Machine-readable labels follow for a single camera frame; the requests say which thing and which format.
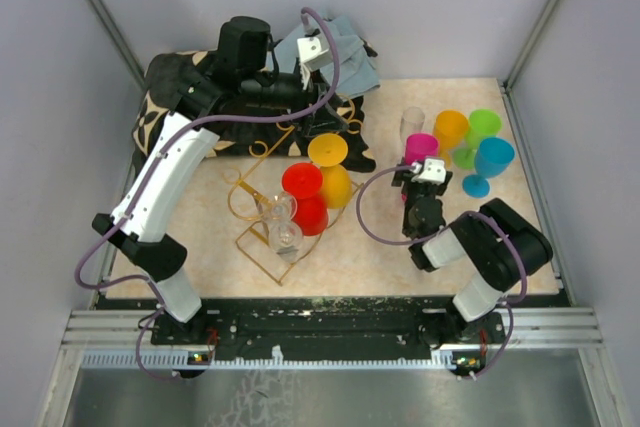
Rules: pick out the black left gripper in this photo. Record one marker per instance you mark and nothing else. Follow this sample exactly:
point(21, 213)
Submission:
point(324, 120)

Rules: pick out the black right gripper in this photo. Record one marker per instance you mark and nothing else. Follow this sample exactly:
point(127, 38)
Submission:
point(405, 177)

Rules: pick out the orange yellow wine glass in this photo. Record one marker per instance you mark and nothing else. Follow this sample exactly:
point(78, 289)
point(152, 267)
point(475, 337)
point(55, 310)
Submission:
point(327, 152)

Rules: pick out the magenta wine glass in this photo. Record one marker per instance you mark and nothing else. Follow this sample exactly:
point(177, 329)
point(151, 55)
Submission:
point(419, 146)

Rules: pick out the clear wine glass back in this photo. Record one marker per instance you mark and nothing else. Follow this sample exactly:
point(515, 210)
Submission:
point(412, 121)

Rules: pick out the clear wine glass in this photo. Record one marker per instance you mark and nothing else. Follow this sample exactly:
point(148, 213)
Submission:
point(412, 121)
point(285, 239)
point(278, 208)

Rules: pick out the blue wine glass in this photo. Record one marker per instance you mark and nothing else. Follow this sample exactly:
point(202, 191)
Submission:
point(493, 157)

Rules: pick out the green wine glass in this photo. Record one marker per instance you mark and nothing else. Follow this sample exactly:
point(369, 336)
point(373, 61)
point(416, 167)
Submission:
point(483, 123)

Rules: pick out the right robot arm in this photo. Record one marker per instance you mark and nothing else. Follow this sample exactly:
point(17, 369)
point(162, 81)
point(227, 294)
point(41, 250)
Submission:
point(502, 246)

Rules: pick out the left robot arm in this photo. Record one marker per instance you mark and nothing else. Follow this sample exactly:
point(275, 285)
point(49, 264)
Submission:
point(240, 82)

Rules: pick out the red wine glass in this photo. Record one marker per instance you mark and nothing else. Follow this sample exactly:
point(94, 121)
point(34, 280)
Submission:
point(304, 181)

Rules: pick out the clear wine glass middle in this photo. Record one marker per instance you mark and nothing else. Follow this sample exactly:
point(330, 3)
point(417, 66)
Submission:
point(278, 208)

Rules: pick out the clear wine glass front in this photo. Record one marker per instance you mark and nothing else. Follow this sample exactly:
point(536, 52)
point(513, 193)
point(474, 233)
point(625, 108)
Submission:
point(285, 239)

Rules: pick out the grey blue folded cloth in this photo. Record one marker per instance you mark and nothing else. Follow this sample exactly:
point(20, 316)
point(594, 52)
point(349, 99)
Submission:
point(358, 73)

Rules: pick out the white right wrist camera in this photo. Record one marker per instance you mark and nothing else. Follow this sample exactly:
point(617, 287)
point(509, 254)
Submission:
point(429, 170)

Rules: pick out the gold wire glass rack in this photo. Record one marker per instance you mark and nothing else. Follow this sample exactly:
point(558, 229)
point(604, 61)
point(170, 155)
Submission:
point(257, 228)

